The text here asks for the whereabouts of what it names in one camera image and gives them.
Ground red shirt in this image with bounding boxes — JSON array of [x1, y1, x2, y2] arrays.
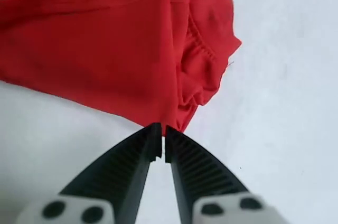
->
[[0, 0, 243, 137]]

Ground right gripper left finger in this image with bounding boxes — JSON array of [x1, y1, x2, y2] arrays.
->
[[15, 122, 162, 224]]

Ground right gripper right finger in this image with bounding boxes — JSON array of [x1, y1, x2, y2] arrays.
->
[[164, 125, 291, 224]]

